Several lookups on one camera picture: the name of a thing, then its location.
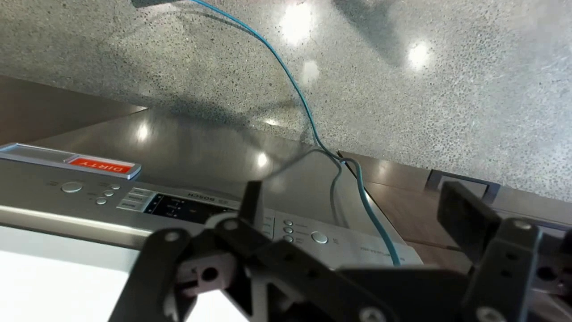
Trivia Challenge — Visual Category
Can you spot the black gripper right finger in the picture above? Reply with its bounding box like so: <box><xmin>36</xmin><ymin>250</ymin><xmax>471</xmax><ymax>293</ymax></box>
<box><xmin>437</xmin><ymin>179</ymin><xmax>572</xmax><ymax>322</ymax></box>

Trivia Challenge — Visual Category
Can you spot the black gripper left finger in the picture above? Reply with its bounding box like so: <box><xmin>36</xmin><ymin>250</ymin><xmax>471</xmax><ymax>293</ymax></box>
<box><xmin>108</xmin><ymin>179</ymin><xmax>392</xmax><ymax>322</ymax></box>

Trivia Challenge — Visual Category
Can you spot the stainless steel dishwasher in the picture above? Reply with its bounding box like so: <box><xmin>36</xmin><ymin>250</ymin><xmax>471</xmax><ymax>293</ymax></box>
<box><xmin>0</xmin><ymin>109</ymin><xmax>426</xmax><ymax>270</ymax></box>

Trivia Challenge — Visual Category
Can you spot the red dishwasher sticker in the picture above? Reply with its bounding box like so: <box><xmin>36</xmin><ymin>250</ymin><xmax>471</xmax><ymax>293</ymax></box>
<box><xmin>62</xmin><ymin>152</ymin><xmax>140</xmax><ymax>179</ymax></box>

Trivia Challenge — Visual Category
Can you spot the dark wood drawer front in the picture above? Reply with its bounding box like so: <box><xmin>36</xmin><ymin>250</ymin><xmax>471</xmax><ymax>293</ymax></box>
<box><xmin>342</xmin><ymin>150</ymin><xmax>572</xmax><ymax>274</ymax></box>

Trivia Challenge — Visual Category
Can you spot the dark wood sink cabinet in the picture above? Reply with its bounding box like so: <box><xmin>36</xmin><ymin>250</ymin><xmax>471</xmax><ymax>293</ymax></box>
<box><xmin>0</xmin><ymin>75</ymin><xmax>151</xmax><ymax>147</ymax></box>

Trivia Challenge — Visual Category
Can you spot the black drawer handle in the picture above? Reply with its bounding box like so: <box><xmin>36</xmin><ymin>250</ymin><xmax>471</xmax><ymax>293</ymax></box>
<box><xmin>424</xmin><ymin>168</ymin><xmax>503</xmax><ymax>202</ymax></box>

